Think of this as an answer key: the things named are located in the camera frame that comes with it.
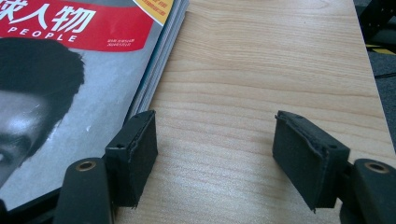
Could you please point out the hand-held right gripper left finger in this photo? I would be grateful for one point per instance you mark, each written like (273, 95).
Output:
(134, 161)

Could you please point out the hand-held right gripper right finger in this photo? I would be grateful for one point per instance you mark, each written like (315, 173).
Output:
(305, 161)

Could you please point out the magazine with portrait cover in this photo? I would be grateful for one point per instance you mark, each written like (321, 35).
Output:
(102, 81)

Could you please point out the black stand base striped tape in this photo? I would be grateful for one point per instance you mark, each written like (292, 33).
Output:
(378, 21)

